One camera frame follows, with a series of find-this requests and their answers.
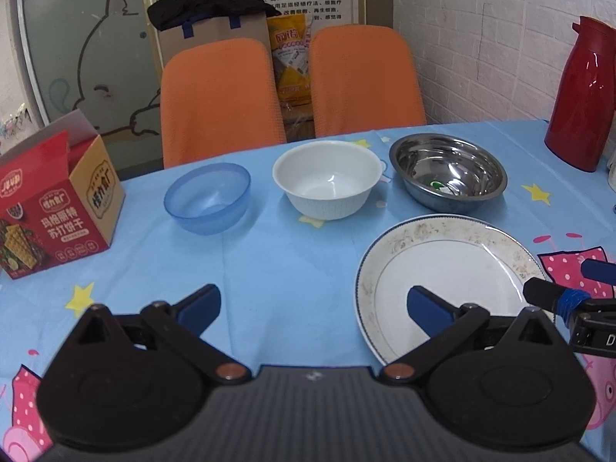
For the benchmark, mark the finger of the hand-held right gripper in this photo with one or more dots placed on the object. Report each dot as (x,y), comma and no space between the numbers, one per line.
(599,272)
(553,296)

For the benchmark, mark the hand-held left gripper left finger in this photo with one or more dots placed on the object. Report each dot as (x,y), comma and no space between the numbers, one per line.
(201,307)

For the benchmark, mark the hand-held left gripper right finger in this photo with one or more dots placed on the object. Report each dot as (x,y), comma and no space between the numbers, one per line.
(427,309)

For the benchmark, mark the white plate with patterned rim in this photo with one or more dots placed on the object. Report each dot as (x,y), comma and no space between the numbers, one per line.
(447,269)

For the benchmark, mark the blue plastic bowl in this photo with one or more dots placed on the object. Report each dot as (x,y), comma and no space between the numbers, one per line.
(208,197)

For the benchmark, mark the stainless steel bowl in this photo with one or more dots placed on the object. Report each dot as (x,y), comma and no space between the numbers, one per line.
(450,171)

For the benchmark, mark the white plastic bowl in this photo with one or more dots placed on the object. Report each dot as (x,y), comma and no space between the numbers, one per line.
(327,178)

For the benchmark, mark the red cracker box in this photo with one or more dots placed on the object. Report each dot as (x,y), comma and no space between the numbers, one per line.
(53,211)

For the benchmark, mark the red thermos jug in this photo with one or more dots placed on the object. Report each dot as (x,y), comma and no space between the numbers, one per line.
(582,96)

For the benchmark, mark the orange chair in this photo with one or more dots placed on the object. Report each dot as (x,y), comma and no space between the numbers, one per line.
(363,82)
(219,101)

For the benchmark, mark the yellow plastic bag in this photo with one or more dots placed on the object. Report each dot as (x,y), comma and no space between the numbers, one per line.
(291,57)

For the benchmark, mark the brown cardboard box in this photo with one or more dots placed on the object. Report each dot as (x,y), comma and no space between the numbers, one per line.
(216,29)

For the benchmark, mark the frosted glass panel with cat drawing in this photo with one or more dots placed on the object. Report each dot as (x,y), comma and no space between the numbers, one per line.
(86,48)

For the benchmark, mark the black cloth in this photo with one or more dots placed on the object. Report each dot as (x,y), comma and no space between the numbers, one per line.
(207,5)

